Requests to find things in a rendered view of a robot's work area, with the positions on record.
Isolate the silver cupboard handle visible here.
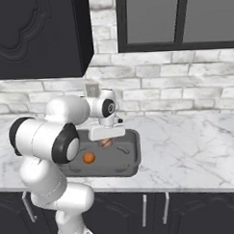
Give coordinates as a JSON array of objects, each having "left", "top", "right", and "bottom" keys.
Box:
[
  {"left": 161, "top": 192, "right": 171, "bottom": 225},
  {"left": 21, "top": 191, "right": 38, "bottom": 224},
  {"left": 141, "top": 194, "right": 149, "bottom": 227}
]

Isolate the grey square box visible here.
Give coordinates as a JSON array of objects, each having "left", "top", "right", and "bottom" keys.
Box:
[{"left": 85, "top": 82, "right": 101, "bottom": 98}]

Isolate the black framed window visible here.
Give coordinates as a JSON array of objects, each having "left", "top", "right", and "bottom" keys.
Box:
[{"left": 115, "top": 0, "right": 234, "bottom": 54}]

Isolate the black base cupboard door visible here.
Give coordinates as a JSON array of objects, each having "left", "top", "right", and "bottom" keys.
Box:
[
  {"left": 154, "top": 188, "right": 234, "bottom": 234},
  {"left": 81, "top": 190, "right": 158, "bottom": 234},
  {"left": 0, "top": 188, "right": 58, "bottom": 234}
]

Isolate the orange tangerine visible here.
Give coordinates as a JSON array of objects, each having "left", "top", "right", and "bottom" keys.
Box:
[
  {"left": 99, "top": 138, "right": 115, "bottom": 149},
  {"left": 82, "top": 151, "right": 97, "bottom": 165}
]

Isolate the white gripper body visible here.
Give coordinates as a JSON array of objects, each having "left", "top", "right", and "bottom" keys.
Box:
[{"left": 87, "top": 122, "right": 127, "bottom": 143}]

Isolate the black wall cupboard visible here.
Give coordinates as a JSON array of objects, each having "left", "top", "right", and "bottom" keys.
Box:
[{"left": 0, "top": 0, "right": 96, "bottom": 82}]

